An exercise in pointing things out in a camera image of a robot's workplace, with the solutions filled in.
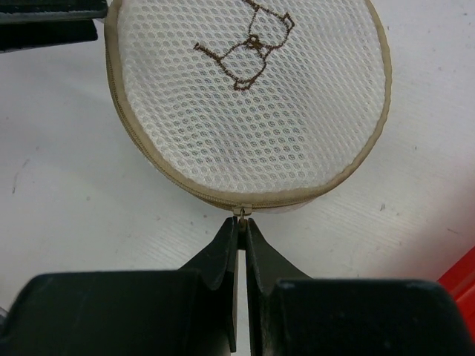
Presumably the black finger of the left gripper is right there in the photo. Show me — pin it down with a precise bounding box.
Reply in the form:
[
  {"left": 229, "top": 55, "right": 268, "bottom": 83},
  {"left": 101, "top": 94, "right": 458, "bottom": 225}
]
[{"left": 1, "top": 0, "right": 108, "bottom": 52}]

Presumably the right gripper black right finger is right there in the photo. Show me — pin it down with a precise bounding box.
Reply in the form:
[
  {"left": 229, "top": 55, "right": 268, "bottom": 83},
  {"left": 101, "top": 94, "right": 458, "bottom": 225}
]
[{"left": 245, "top": 219, "right": 315, "bottom": 355}]

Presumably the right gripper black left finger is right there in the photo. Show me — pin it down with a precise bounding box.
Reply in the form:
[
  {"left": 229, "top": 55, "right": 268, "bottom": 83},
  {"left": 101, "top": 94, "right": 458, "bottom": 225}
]
[{"left": 179, "top": 217, "right": 238, "bottom": 352}]

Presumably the white mesh laundry bag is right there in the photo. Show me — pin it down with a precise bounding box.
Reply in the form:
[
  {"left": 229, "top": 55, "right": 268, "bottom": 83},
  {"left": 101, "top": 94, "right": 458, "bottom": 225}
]
[{"left": 104, "top": 1, "right": 392, "bottom": 215}]

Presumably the red plastic tray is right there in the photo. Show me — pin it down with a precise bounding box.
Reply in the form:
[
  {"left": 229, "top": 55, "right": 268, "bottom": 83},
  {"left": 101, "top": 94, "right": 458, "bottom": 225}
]
[{"left": 439, "top": 248, "right": 474, "bottom": 339}]

